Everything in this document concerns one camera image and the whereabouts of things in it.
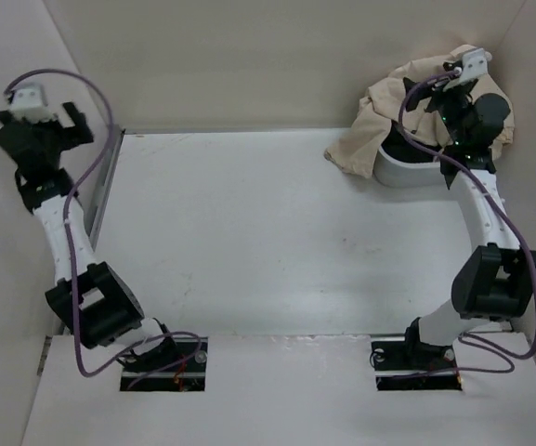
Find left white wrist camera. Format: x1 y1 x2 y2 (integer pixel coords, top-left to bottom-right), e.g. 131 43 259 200
8 84 52 124

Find purple cable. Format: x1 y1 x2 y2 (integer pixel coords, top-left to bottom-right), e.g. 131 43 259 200
6 69 203 377
397 67 536 375

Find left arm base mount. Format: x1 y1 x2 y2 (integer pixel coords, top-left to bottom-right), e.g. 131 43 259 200
119 336 208 393

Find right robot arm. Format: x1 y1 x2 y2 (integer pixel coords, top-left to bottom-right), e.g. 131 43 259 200
399 71 536 375

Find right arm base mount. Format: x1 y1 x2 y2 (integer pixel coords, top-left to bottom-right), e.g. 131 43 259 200
370 337 462 391

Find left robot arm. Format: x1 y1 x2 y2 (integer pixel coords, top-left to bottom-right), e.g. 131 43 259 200
0 102 183 374

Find beige trousers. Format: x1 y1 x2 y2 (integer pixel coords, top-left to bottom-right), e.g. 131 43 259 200
324 45 516 178

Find black garment in basket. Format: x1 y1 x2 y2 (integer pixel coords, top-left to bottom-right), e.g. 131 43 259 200
382 125 434 164

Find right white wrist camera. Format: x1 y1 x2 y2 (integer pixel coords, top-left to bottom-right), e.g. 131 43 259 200
444 47 491 90

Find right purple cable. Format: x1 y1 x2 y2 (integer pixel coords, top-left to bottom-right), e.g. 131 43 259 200
397 67 536 375

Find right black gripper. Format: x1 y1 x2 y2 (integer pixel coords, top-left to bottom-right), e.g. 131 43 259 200
402 76 472 145

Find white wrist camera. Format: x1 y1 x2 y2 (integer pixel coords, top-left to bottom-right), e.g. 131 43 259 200
444 47 491 90
8 84 52 124

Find white laundry basket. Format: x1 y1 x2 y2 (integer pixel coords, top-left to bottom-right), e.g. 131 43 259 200
373 147 446 189

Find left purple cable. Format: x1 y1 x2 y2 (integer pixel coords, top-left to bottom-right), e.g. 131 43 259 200
6 69 203 377

